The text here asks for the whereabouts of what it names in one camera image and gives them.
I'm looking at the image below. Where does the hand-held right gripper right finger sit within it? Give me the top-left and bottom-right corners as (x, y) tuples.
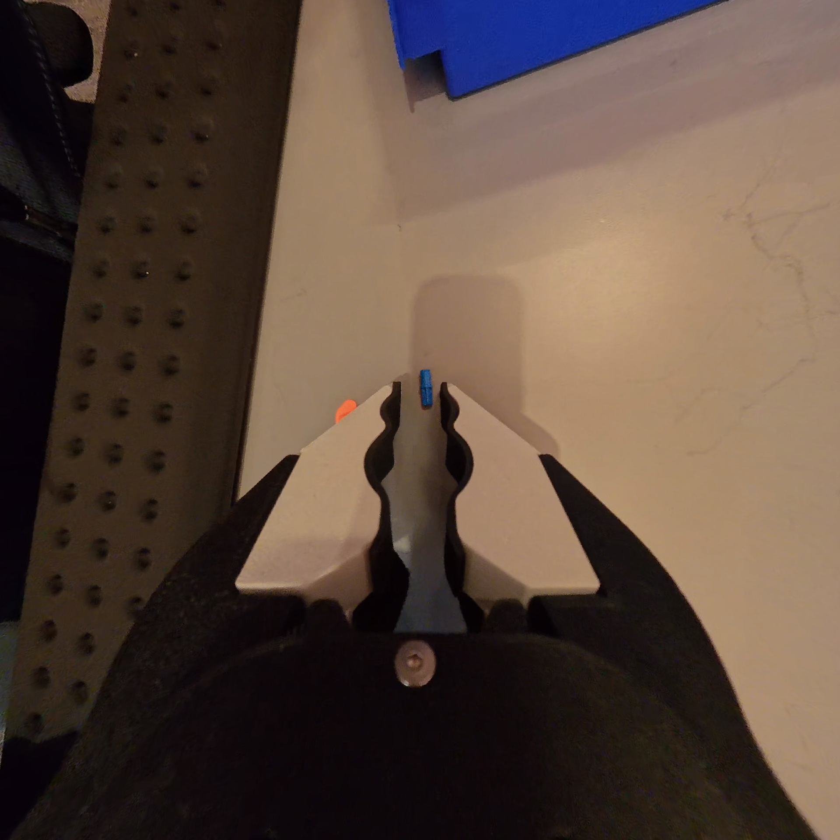
(438, 382), (600, 619)

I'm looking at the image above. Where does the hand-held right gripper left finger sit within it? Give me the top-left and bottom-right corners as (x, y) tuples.
(235, 381), (411, 619)

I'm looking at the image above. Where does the blue tagged parts bin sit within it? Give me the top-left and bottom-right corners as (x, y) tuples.
(387, 0), (729, 101)

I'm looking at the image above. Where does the black perforated board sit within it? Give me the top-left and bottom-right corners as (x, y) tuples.
(7, 0), (303, 742)

